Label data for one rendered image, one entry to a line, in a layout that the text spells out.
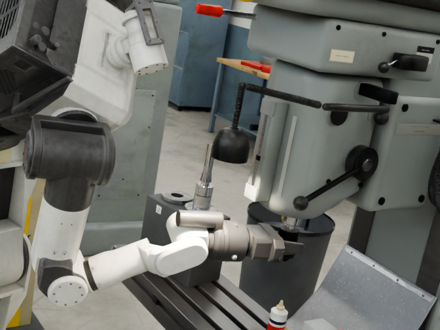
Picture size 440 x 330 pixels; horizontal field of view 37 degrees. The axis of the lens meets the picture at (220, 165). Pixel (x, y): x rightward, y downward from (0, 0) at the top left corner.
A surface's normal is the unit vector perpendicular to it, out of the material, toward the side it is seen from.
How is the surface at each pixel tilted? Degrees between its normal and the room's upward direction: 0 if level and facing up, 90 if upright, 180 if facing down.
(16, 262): 81
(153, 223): 90
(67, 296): 104
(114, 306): 0
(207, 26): 90
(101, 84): 57
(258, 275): 94
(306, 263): 93
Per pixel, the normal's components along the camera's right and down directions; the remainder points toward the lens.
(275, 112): 0.54, 0.32
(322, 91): -0.11, 0.25
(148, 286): -0.82, 0.01
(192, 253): 0.27, 0.50
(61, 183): -0.22, 0.41
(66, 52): 0.74, -0.26
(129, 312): 0.17, -0.95
